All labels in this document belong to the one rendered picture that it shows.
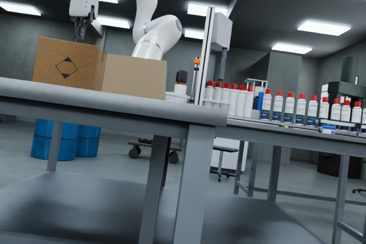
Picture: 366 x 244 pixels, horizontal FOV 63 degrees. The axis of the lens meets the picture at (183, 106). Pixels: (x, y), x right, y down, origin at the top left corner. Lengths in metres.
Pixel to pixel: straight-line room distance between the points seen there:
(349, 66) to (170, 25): 8.21
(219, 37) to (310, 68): 11.23
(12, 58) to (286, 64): 10.09
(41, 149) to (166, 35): 3.77
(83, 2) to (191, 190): 0.72
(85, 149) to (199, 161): 4.76
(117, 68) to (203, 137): 0.50
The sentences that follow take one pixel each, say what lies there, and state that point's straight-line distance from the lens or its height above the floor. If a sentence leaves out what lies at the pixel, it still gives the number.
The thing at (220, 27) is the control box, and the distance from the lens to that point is 1.86.
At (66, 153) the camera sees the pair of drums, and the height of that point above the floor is 0.12.
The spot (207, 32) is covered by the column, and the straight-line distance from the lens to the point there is 1.84.
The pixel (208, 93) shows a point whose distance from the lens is 1.90.
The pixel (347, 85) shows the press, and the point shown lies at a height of 2.41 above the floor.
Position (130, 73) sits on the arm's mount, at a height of 0.93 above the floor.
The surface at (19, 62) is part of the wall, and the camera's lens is 13.26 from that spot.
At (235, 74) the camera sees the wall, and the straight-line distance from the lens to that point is 11.99.
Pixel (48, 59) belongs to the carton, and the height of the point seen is 1.01.
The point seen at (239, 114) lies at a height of 0.90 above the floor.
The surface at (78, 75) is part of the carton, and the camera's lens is 1.60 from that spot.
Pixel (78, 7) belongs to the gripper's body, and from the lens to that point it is 1.12.
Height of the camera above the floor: 0.78
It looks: 3 degrees up
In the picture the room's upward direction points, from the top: 8 degrees clockwise
